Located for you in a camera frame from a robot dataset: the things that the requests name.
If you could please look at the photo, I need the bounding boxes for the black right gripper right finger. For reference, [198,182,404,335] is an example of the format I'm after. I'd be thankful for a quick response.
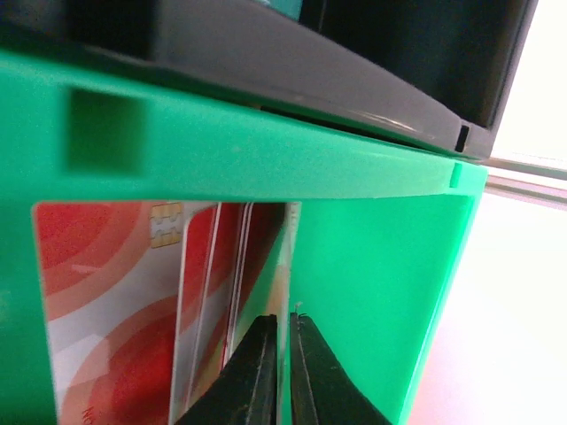
[290,313,390,425]

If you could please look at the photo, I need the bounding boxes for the green bin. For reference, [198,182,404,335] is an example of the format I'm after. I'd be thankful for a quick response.
[1,50,487,424]

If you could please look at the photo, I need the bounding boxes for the teal card stack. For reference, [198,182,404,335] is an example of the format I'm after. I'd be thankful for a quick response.
[260,0,303,21]

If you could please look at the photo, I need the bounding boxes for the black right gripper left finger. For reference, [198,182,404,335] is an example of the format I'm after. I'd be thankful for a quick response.
[177,315,278,425]

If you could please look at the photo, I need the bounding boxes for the black bin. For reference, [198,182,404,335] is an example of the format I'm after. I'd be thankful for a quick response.
[1,1,536,160]

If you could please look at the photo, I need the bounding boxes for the white red card stack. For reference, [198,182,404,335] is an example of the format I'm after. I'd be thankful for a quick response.
[34,201,285,424]

